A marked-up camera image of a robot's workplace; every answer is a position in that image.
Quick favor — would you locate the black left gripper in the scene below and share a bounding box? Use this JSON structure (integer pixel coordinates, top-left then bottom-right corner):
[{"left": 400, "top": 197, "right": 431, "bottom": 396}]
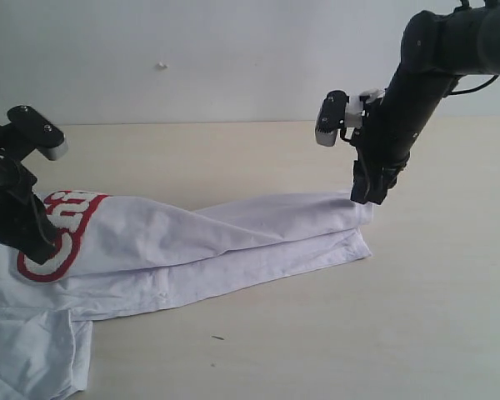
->
[{"left": 0, "top": 124, "right": 58, "bottom": 264}]

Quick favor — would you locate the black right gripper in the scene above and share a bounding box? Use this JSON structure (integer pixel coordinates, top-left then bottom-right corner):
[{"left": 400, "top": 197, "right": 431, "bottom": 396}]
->
[{"left": 350, "top": 132, "right": 409, "bottom": 205}]

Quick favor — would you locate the white t-shirt red lettering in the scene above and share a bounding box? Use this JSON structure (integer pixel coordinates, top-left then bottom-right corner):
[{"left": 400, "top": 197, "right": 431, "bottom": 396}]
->
[{"left": 0, "top": 191, "right": 373, "bottom": 399}]

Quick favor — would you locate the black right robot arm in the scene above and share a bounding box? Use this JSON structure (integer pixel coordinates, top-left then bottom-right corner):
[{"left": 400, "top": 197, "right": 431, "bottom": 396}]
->
[{"left": 351, "top": 1, "right": 500, "bottom": 204}]

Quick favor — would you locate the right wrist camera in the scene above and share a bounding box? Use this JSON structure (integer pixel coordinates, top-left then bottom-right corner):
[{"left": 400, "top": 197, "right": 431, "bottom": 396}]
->
[{"left": 315, "top": 88, "right": 385, "bottom": 147}]

